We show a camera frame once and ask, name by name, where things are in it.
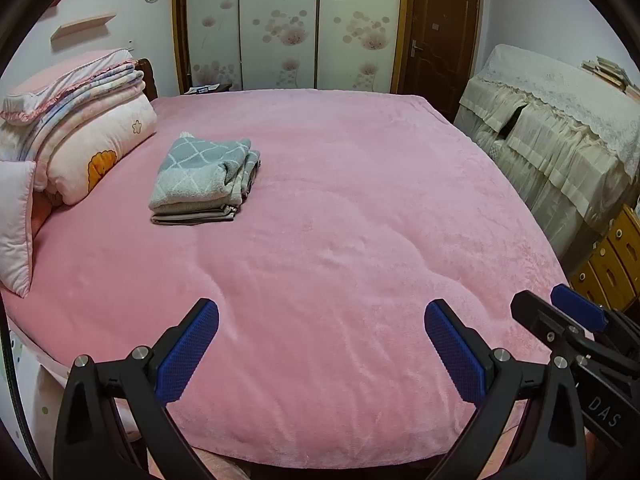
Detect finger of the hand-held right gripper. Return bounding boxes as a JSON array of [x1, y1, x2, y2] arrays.
[[551, 284, 640, 356], [511, 290, 608, 361]]

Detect cartoon printed white sheet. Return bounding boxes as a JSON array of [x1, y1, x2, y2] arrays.
[[0, 327, 71, 480]]

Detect dark wooden headboard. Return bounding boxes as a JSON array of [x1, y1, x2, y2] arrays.
[[136, 58, 159, 100]]

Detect yellow wooden drawers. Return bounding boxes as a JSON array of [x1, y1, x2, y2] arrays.
[[570, 205, 640, 313]]

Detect stack of books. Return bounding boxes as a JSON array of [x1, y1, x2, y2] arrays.
[[580, 56, 640, 101]]

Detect white printed pillow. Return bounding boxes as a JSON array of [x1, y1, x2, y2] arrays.
[[0, 160, 38, 298]]

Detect black white striped garment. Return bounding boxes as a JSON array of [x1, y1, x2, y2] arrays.
[[151, 207, 238, 226]]

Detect pink bed blanket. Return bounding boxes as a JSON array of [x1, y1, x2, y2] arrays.
[[0, 87, 596, 471]]

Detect cream lace covered furniture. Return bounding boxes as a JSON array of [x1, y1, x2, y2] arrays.
[[454, 44, 640, 261]]

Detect brown wooden door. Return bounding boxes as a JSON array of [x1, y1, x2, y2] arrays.
[[395, 0, 483, 111]]

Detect pink wall shelf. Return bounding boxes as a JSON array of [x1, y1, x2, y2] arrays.
[[50, 14, 117, 41]]

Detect floral sliding door wardrobe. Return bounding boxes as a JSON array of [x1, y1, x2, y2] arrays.
[[171, 0, 405, 95]]

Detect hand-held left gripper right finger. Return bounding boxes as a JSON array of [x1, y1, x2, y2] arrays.
[[424, 299, 588, 480]]

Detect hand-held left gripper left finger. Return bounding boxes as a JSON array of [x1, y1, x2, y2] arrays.
[[52, 298, 220, 480]]

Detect diamond pattern knit sweater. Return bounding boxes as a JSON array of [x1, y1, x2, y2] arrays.
[[148, 131, 262, 215]]

